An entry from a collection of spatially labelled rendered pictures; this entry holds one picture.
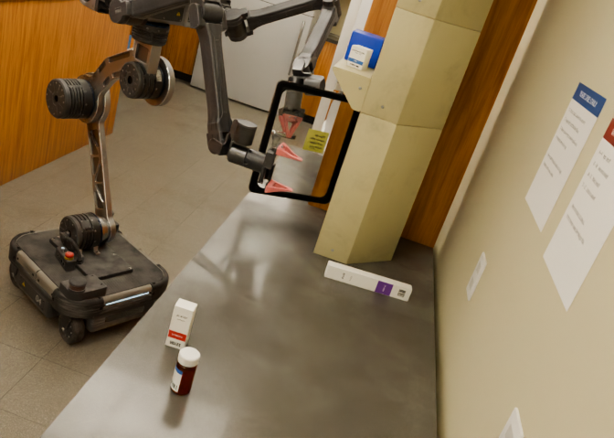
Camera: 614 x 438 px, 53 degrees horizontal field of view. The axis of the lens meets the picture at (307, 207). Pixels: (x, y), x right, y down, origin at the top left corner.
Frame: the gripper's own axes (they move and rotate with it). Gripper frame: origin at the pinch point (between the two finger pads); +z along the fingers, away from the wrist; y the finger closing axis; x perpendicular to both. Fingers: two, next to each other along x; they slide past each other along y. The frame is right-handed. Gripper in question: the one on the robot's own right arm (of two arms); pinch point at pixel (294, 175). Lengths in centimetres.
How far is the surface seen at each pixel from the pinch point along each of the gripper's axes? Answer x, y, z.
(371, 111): 9.1, 22.7, 14.5
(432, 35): 10, 47, 23
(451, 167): 46, 5, 47
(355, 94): 9.2, 25.7, 8.7
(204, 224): 185, -122, -66
